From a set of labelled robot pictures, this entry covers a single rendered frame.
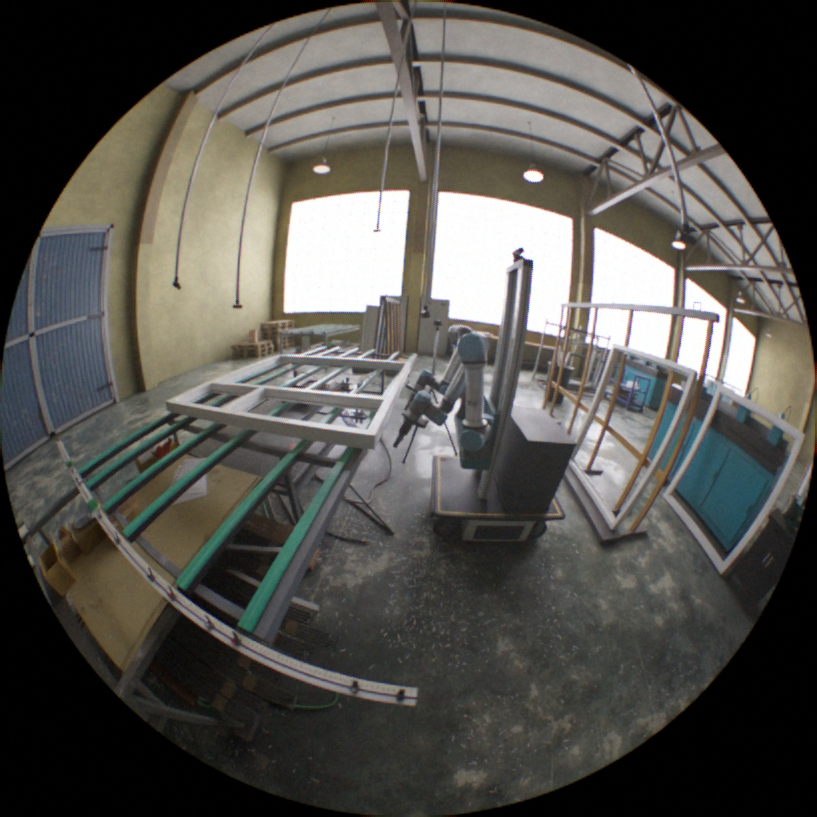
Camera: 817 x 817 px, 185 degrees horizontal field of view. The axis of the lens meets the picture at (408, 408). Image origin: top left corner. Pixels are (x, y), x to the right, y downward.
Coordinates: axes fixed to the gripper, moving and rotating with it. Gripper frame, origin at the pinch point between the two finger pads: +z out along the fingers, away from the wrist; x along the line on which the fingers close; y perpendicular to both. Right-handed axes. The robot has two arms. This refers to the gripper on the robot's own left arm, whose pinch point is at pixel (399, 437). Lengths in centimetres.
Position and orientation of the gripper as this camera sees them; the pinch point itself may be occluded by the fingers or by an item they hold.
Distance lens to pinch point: 142.0
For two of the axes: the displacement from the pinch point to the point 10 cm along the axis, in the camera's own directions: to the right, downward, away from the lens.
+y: -8.7, -4.9, -0.2
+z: -4.3, 7.4, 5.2
